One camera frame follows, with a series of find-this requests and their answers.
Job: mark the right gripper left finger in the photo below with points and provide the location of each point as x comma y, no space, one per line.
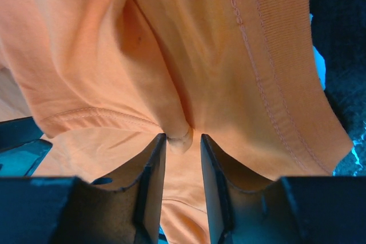
128,209

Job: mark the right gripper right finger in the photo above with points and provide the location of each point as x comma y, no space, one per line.
243,206

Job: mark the orange t shirt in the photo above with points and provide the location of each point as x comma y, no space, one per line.
102,77

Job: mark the black marble pattern mat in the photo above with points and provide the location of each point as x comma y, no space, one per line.
338,34

